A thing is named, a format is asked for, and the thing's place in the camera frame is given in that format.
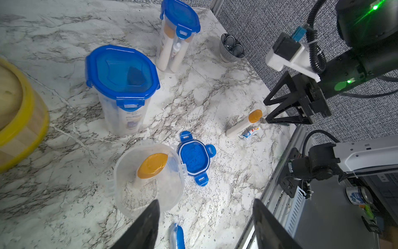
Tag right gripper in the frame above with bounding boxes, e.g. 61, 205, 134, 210
263, 72, 332, 125

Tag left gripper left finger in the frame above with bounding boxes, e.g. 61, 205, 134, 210
111, 200, 160, 249

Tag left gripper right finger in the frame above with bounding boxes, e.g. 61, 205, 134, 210
253, 199, 302, 249

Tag blue toothbrush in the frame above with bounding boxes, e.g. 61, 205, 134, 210
170, 223, 186, 249

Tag orange cap bottle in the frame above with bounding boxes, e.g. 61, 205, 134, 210
133, 153, 169, 189
226, 110, 263, 138

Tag clear container front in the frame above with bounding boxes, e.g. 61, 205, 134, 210
106, 140, 188, 220

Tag clear container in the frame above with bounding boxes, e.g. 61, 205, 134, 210
106, 140, 188, 220
92, 87, 151, 136
156, 18, 195, 73

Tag orange cap bottle front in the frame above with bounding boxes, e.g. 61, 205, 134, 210
133, 153, 169, 189

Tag toothpaste tube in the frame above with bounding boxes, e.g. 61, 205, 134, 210
239, 126, 260, 140

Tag clear container back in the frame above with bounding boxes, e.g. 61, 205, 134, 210
156, 18, 195, 73

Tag blue lid back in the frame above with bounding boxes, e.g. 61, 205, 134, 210
160, 0, 201, 40

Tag blue lid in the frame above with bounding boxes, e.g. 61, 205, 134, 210
86, 45, 160, 112
178, 131, 217, 187
160, 0, 201, 40

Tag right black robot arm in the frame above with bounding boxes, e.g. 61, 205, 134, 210
264, 1, 398, 197

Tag dark blue bowl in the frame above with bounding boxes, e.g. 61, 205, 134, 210
219, 33, 245, 63

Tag yellow bamboo steamer basket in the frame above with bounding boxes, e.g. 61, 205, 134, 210
1, 59, 49, 173

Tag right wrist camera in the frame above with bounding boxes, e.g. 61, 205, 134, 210
265, 24, 321, 83

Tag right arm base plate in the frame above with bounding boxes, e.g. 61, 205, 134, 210
277, 147, 310, 199

